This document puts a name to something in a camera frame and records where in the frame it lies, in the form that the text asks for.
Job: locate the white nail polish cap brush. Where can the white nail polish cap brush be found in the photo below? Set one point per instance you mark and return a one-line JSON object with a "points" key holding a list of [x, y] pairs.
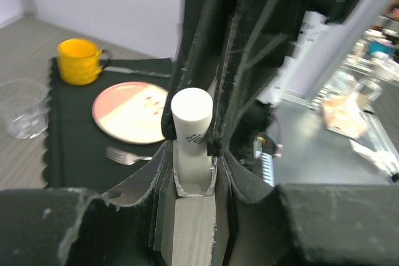
{"points": [[192, 110]]}

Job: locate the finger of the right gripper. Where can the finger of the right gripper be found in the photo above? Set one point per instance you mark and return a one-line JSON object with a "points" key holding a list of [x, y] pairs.
{"points": [[257, 40], [192, 12]]}

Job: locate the yellow mug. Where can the yellow mug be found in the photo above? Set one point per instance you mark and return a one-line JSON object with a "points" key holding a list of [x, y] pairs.
{"points": [[80, 61]]}

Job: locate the clear plastic cup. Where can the clear plastic cup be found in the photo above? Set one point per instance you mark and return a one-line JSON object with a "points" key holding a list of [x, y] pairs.
{"points": [[24, 108]]}

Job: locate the white nail polish bottle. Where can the white nail polish bottle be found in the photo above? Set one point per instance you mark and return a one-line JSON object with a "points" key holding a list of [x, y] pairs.
{"points": [[194, 173]]}

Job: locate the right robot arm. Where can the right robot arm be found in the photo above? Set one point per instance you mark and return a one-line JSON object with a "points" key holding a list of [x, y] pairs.
{"points": [[206, 53]]}

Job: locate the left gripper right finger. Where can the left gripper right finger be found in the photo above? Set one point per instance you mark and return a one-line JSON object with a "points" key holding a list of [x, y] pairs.
{"points": [[302, 224]]}

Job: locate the black scalloped placemat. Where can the black scalloped placemat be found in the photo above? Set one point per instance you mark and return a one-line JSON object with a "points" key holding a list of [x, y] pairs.
{"points": [[75, 155]]}

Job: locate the pink cream plate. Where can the pink cream plate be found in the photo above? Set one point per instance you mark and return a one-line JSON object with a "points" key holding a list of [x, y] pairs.
{"points": [[131, 112]]}

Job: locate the silver knife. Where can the silver knife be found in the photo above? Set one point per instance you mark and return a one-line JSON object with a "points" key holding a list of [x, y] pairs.
{"points": [[124, 70]]}

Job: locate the silver fork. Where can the silver fork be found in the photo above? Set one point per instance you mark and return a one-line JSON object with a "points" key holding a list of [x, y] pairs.
{"points": [[123, 157]]}

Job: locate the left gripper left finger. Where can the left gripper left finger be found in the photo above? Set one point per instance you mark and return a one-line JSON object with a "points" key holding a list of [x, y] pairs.
{"points": [[131, 224]]}

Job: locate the white cable duct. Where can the white cable duct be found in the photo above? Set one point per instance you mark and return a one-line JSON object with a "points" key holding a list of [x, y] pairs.
{"points": [[267, 169]]}

